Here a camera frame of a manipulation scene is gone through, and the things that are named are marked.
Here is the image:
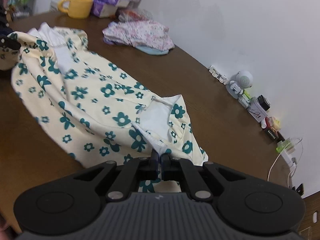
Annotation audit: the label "cream teal flower garment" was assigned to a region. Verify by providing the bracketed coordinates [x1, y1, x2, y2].
[0, 22, 209, 194]

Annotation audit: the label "pink floral folded clothes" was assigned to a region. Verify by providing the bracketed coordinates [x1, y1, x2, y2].
[103, 20, 175, 51]

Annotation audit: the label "yellow ceramic mug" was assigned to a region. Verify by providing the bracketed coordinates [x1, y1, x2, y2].
[57, 0, 93, 19]

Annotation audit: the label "green white small packs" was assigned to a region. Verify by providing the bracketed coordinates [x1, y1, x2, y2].
[238, 90, 251, 108]

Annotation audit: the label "white small tube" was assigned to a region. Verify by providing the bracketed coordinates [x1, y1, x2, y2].
[260, 119, 267, 129]

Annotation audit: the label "grey tin box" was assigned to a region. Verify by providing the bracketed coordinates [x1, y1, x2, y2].
[247, 97, 267, 123]

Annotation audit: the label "white letter block ornament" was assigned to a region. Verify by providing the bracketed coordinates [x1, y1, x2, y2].
[208, 65, 229, 85]

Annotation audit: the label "lower purple tissue box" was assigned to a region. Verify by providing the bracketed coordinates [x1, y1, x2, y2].
[91, 0, 117, 18]

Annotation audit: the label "dark red label box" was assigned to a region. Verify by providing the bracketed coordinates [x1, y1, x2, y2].
[264, 127, 285, 142]

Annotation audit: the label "green translucent charger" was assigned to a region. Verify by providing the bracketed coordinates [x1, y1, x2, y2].
[276, 139, 293, 154]

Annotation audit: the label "small black box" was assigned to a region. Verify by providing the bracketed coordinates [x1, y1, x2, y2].
[257, 95, 271, 112]

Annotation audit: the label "white astronaut robot figurine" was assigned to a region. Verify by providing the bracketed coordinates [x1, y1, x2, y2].
[226, 70, 253, 99]

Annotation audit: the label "light blue folded cloth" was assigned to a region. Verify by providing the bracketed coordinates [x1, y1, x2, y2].
[135, 46, 169, 56]

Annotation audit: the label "white power strip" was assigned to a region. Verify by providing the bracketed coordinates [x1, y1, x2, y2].
[281, 152, 297, 168]

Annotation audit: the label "red snack plastic bag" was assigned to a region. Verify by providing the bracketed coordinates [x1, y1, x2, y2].
[118, 8, 153, 22]

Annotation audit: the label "white charging cable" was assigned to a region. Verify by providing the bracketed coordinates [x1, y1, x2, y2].
[267, 136, 304, 189]

